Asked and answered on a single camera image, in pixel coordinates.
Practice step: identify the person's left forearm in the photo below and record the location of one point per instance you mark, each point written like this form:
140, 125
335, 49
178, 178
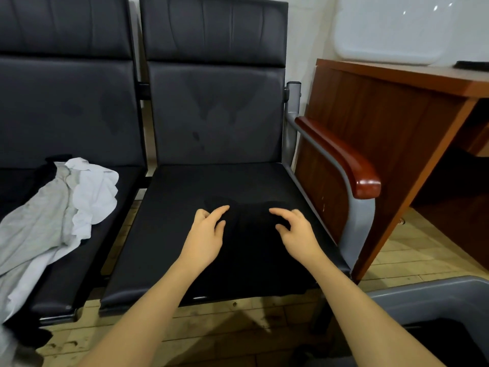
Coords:
137, 325

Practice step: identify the brown wooden desk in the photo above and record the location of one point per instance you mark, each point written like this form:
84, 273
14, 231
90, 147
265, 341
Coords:
397, 126

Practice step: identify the grey plastic storage bin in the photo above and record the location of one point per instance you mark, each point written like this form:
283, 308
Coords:
443, 302

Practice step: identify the pile of clothes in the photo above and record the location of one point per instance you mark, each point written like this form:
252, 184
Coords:
46, 218

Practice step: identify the person's right forearm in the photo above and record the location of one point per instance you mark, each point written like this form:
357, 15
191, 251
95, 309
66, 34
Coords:
374, 321

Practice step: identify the black leather bench seat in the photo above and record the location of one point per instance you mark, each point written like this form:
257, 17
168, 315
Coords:
214, 95
69, 88

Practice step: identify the black garment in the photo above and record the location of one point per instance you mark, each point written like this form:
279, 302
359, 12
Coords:
252, 256

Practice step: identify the white plastic tray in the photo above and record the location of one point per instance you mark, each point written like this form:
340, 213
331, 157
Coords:
393, 28

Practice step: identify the black board green print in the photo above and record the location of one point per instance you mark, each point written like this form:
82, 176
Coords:
474, 65

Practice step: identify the brown wooden bench armrest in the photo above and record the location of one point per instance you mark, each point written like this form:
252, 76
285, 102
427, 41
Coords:
344, 160

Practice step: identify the person's right hand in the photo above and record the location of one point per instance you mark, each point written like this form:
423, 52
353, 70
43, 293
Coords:
298, 237

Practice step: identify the person's left hand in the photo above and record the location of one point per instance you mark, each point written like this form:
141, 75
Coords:
200, 242

